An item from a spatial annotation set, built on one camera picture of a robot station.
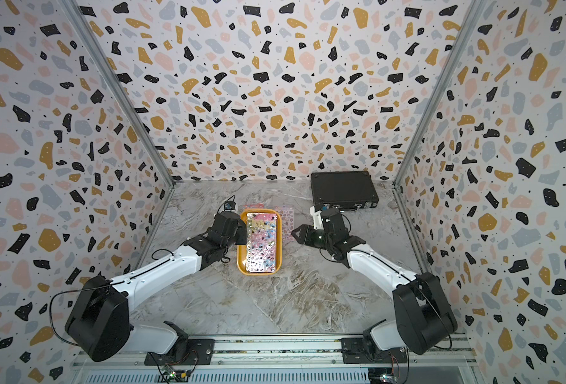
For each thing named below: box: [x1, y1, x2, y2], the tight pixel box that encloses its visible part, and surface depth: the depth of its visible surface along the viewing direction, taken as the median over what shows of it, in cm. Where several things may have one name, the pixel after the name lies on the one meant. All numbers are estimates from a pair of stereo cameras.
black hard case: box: [310, 170, 379, 211], surface depth 120 cm
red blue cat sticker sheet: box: [243, 202, 265, 210], surface depth 115 cm
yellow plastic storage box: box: [236, 208, 283, 276], surface depth 92 cm
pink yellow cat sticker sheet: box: [246, 212, 278, 273], surface depth 92 cm
